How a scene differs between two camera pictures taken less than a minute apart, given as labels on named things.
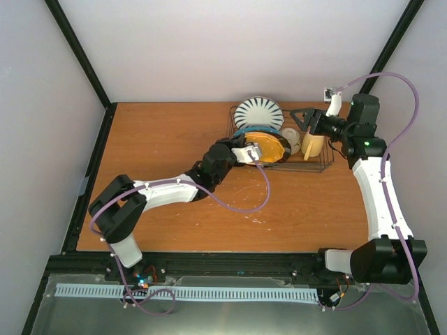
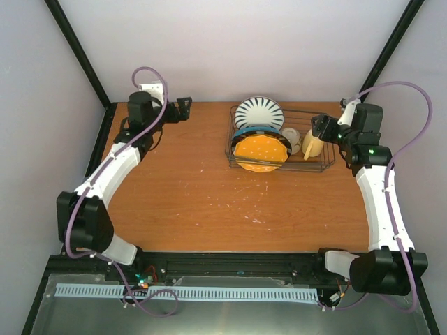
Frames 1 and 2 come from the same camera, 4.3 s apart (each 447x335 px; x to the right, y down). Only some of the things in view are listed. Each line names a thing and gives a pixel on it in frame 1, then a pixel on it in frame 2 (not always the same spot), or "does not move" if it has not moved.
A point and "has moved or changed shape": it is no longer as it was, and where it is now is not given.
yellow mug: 311,145 does not move
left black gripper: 234,143 → 183,112
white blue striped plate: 258,111 does not move
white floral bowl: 293,137 does not move
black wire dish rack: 297,140 does not move
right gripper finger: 303,117 → 317,126
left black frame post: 80,53 does not move
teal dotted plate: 244,130 does not move
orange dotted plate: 270,149 has moved or changed shape
